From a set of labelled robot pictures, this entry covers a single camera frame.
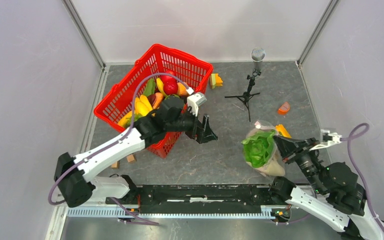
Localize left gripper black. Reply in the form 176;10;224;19
165;104;218;144

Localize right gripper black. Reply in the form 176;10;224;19
271;133;326;192

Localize white long radish toy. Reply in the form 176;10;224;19
256;155;286;177

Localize clear zip top bag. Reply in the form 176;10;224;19
241;120;286;178

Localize napa cabbage toy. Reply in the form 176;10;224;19
241;129;276;168

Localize small red apple toy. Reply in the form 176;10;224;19
163;81;179;96

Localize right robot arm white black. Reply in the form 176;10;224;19
268;136;384;240

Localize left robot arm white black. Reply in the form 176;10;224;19
48;92;218;208

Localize orange waffle toy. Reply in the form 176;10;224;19
275;124;291;138

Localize orange slice toy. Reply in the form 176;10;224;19
277;101;291;115

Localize orange peach toy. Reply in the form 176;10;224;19
177;82;189;97

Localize orange sweet potato toy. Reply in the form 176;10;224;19
147;92;165;109

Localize yellow banana bunch toy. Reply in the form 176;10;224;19
134;94;153;117

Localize green cucumber toy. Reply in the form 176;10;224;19
142;78;156;97

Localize wooden block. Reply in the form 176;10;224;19
126;154;137;163
110;161;120;169

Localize yellow mango toy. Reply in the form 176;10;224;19
117;111;135;128

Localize microphone on black tripod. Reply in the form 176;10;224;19
224;47;266;121

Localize red plastic basket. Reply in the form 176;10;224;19
94;44;213;158

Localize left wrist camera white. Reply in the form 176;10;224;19
186;87;207;117

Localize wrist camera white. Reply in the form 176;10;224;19
310;129;342;151
186;87;207;117

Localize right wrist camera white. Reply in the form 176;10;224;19
310;129;342;151

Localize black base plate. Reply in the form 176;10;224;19
117;184;286;214

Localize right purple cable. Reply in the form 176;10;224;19
274;123;384;237

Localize purple cable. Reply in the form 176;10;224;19
47;72;195;227
274;123;384;237

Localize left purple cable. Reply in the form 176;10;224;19
47;72;195;227

